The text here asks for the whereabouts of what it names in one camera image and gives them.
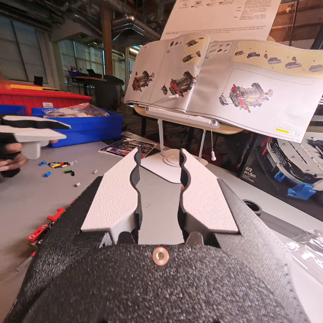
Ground low blue plastic bin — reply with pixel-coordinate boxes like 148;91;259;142
0;104;27;116

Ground person's left hand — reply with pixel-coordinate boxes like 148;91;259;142
0;142;28;173

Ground lego engine model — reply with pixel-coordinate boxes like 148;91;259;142
16;198;76;272

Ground metal ventilation duct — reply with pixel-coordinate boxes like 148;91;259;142
111;14;162;41

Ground red plastic bin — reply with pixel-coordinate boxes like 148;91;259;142
0;82;92;116

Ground white book stand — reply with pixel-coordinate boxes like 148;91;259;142
133;103;244;184

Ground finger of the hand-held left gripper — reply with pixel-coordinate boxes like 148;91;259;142
0;126;67;160
0;115;71;130

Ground yellow plastic tray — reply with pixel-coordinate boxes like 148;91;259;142
10;84;61;92

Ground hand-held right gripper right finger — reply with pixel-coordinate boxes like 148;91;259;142
177;148;239;234

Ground printed paper sheet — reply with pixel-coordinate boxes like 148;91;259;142
161;0;282;42

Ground clear plastic bag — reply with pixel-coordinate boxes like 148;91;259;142
285;228;323;280

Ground white-tipped page holder cord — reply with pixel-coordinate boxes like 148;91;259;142
147;93;180;110
210;123;217;162

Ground lego set box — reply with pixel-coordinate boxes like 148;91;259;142
236;100;323;221

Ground large blue plastic bin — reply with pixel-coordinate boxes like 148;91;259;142
31;107;123;148

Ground colourful printed sticker sheet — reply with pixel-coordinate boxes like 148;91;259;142
98;137;157;159

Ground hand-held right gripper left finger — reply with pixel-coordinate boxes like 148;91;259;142
80;147;143;248

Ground small blue parts bin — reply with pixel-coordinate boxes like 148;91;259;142
68;65;87;77

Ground wooden support post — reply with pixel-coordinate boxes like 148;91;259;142
100;0;113;76

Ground scattered loose lego pieces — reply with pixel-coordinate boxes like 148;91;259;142
39;160;98;188

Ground background wooden desk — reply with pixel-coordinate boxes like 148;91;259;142
66;75;107;96

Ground open instruction booklet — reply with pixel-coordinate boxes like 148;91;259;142
124;34;323;144

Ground black lego tyre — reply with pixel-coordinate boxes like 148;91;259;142
242;199;263;217

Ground plastic bags of parts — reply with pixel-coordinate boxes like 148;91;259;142
42;103;110;118

